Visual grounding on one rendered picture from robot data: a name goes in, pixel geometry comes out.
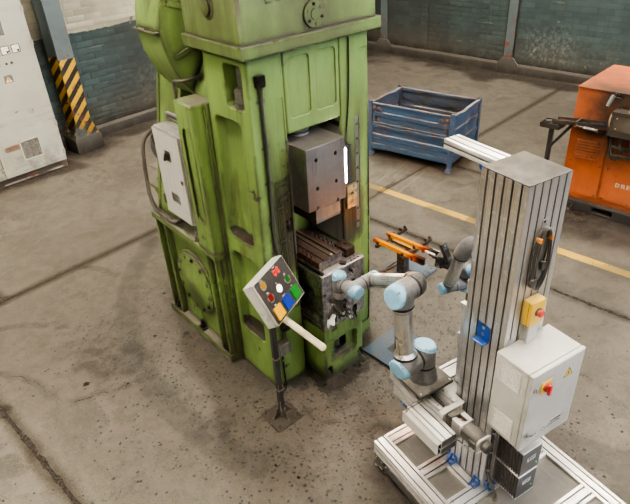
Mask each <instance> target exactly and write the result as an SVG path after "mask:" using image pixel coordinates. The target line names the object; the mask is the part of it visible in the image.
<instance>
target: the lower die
mask: <svg viewBox="0 0 630 504"><path fill-rule="evenodd" d="M296 231H298V232H299V233H301V234H303V235H305V236H306V237H308V238H310V239H312V240H313V241H315V242H317V243H319V244H320V245H322V246H324V247H326V248H327V249H329V250H331V251H333V252H334V253H335V255H334V256H332V257H331V255H330V254H329V253H327V252H325V251H323V250H322V249H320V248H318V247H317V246H315V245H313V244H311V243H310V242H308V241H306V240H304V239H303V238H301V237H299V236H297V235H296V242H297V245H298V248H299V247H302V250H301V248H299V250H298V248H297V250H298V251H299V258H300V259H302V251H303V250H304V249H305V250H306V251H307V253H308V252H310V253H311V255H310V253H308V254H307V253H306V251H305V250H304V251H303V259H304V261H305V262H307V260H308V263H309V264H310V265H311V256H312V255H315V258H314V256H312V266H314V267H315V268H317V269H318V270H320V271H323V270H325V269H327V268H329V267H330V266H332V265H334V264H336V263H338V262H340V260H341V261H342V250H340V249H337V248H336V247H334V246H333V247H332V245H331V244H329V243H328V244H327V242H326V241H324V242H323V240H322V239H319V238H318V237H317V236H315V237H314V235H313V234H311V235H310V233H309V232H308V231H306V230H304V229H302V228H300V229H298V230H296ZM298 251H297V257H298ZM306 254H307V260H306ZM329 265H330V266H329Z"/></svg>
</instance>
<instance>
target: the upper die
mask: <svg viewBox="0 0 630 504"><path fill-rule="evenodd" d="M294 213H296V214H298V215H300V216H302V217H304V218H306V219H307V220H309V221H311V222H313V223H315V224H319V223H321V222H323V221H325V220H327V219H329V218H331V217H333V216H336V215H338V214H340V213H341V211H340V200H337V201H336V202H334V203H331V204H329V205H327V206H325V207H323V208H320V209H318V208H317V210H316V211H314V212H312V213H308V212H306V211H304V210H302V209H300V208H298V207H296V206H294Z"/></svg>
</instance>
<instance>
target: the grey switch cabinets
mask: <svg viewBox="0 0 630 504"><path fill-rule="evenodd" d="M23 11H24V10H23V7H22V6H21V3H20V0H0V189H1V188H4V187H7V186H10V185H13V184H15V183H18V182H21V181H24V180H27V179H30V178H32V177H35V176H38V175H41V174H44V173H47V172H49V171H52V170H55V169H58V168H61V167H65V166H68V163H67V157H66V153H65V152H66V151H65V148H64V147H63V143H62V140H61V137H60V133H59V130H58V127H57V125H58V124H57V120H55V117H54V113H53V110H52V107H51V103H50V100H49V97H48V93H47V90H46V87H45V83H44V80H43V77H42V73H41V70H40V67H39V63H38V60H37V56H36V53H35V50H34V46H33V45H34V43H33V40H31V36H30V33H29V30H28V26H27V23H26V20H25V16H24V13H23Z"/></svg>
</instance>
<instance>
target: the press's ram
mask: <svg viewBox="0 0 630 504"><path fill-rule="evenodd" d="M287 140H288V142H289V154H290V167H291V179H292V192H293V204H294V206H296V207H298V208H300V209H302V210H304V211H306V212H308V213H312V212H314V211H316V210H317V208H318V209H320V208H323V207H325V206H327V205H329V204H331V203H334V202H336V201H337V200H340V199H343V198H345V197H346V181H345V142H344V136H341V135H339V134H336V133H333V132H330V131H328V130H325V129H322V128H320V127H317V126H311V127H309V133H308V134H307V135H305V136H301V137H290V136H287Z"/></svg>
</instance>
